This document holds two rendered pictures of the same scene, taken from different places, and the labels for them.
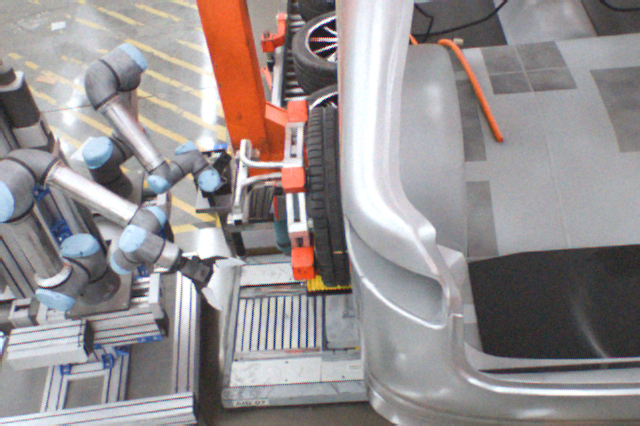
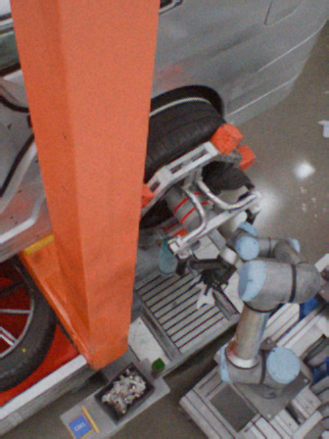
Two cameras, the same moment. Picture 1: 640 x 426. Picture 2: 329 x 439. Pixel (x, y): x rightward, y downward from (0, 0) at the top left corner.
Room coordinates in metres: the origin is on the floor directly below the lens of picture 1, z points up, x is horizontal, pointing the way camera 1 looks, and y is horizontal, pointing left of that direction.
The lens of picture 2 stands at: (2.95, 0.77, 3.04)
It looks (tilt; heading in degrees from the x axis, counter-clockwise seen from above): 63 degrees down; 219
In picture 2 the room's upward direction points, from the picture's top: 10 degrees clockwise
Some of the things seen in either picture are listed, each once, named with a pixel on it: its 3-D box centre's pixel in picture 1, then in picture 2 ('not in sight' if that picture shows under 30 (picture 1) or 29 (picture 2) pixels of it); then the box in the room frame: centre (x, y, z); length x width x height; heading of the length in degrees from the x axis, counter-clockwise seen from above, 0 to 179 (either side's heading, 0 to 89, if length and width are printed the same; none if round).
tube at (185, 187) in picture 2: (264, 147); (184, 211); (2.08, 0.15, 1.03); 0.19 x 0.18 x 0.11; 83
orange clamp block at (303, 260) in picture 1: (303, 263); (241, 159); (1.66, 0.07, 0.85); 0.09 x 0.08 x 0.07; 173
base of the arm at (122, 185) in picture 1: (110, 182); (271, 374); (2.22, 0.78, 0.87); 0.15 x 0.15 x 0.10
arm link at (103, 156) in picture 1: (102, 158); (278, 366); (2.22, 0.77, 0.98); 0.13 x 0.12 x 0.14; 135
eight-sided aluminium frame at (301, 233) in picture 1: (303, 199); (181, 196); (1.97, 0.04, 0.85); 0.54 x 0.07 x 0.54; 173
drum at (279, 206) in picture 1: (284, 200); (192, 210); (1.98, 0.11, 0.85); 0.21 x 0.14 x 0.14; 83
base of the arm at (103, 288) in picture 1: (95, 277); not in sight; (1.72, 0.79, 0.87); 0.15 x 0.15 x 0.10
